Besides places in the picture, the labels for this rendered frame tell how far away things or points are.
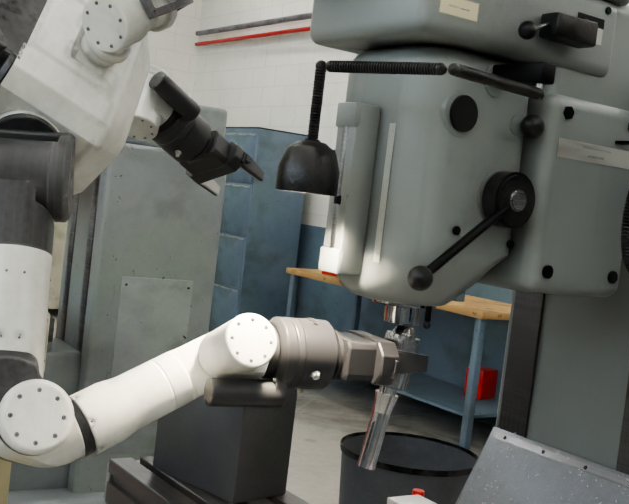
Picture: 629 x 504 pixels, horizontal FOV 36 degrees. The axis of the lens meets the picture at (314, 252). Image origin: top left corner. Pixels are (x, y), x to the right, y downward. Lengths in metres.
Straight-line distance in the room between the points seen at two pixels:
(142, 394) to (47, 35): 0.46
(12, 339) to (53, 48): 0.38
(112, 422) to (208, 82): 9.88
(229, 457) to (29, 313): 0.61
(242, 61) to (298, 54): 1.06
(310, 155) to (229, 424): 0.63
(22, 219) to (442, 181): 0.49
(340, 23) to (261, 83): 8.66
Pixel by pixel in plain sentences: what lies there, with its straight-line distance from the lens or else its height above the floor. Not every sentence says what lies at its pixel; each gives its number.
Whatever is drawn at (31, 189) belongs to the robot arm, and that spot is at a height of 1.40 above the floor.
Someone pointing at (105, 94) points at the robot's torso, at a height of 1.53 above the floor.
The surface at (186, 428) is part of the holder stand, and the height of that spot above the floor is 1.02.
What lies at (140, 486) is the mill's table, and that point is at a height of 0.92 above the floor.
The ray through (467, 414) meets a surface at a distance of 6.09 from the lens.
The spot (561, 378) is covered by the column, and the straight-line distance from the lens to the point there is 1.58.
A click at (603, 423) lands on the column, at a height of 1.15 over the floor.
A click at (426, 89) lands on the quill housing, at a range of 1.17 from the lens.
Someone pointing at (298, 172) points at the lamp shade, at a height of 1.45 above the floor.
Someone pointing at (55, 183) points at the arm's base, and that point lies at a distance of 1.11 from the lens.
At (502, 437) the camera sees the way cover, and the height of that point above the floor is 1.07.
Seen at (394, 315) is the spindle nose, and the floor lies 1.29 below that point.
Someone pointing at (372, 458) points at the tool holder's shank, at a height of 1.10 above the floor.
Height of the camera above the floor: 1.43
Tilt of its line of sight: 3 degrees down
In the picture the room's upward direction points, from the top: 7 degrees clockwise
